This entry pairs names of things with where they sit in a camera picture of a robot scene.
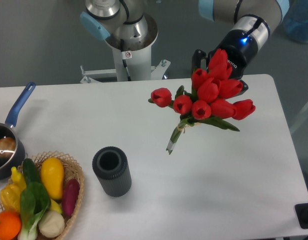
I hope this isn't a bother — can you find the dark grey ribbed vase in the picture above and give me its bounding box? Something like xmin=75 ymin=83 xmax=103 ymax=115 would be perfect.
xmin=92 ymin=146 xmax=132 ymax=197

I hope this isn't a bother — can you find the yellow squash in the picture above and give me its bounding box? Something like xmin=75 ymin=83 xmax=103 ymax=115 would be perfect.
xmin=40 ymin=157 xmax=64 ymax=201

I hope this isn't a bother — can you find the black device at table edge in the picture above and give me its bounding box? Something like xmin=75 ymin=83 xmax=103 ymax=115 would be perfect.
xmin=295 ymin=203 xmax=308 ymax=229

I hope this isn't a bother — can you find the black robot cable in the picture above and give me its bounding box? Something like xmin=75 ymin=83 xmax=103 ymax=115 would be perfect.
xmin=119 ymin=38 xmax=132 ymax=82

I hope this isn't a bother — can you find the red tulip bouquet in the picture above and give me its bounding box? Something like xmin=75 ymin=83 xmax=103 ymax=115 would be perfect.
xmin=148 ymin=49 xmax=256 ymax=154

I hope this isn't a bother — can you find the yellow bell pepper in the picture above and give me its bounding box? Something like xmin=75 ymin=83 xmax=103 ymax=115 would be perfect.
xmin=0 ymin=184 xmax=21 ymax=213

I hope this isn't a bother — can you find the blue handled saucepan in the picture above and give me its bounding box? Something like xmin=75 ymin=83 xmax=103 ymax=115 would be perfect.
xmin=0 ymin=82 xmax=36 ymax=180

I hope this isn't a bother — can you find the woven wicker basket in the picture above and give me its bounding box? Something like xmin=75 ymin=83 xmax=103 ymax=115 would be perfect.
xmin=0 ymin=151 xmax=84 ymax=240

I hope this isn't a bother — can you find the green bok choy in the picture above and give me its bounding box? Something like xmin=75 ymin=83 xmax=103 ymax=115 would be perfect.
xmin=17 ymin=182 xmax=50 ymax=240

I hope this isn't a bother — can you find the brown bread roll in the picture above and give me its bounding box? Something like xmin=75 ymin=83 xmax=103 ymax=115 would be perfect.
xmin=0 ymin=137 xmax=16 ymax=159

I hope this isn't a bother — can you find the beige garlic bulb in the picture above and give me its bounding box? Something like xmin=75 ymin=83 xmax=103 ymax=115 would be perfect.
xmin=38 ymin=210 xmax=65 ymax=238

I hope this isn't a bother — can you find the blue transparent container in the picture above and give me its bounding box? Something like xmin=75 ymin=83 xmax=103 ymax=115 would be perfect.
xmin=283 ymin=0 xmax=308 ymax=44

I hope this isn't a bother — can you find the purple eggplant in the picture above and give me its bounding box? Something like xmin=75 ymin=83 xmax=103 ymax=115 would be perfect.
xmin=61 ymin=178 xmax=80 ymax=217

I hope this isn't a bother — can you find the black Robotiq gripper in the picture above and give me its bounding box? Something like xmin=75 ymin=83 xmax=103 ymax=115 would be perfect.
xmin=191 ymin=29 xmax=256 ymax=96

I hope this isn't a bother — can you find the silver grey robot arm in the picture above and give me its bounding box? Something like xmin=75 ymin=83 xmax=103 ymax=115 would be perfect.
xmin=72 ymin=0 xmax=290 ymax=95

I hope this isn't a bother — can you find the green cucumber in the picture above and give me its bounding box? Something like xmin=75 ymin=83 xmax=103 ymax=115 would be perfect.
xmin=22 ymin=158 xmax=41 ymax=185

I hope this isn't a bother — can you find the orange fruit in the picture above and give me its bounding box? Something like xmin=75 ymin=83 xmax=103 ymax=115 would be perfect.
xmin=0 ymin=211 xmax=21 ymax=240

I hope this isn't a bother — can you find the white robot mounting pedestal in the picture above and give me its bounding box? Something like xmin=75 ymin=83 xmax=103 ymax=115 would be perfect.
xmin=80 ymin=12 xmax=171 ymax=82

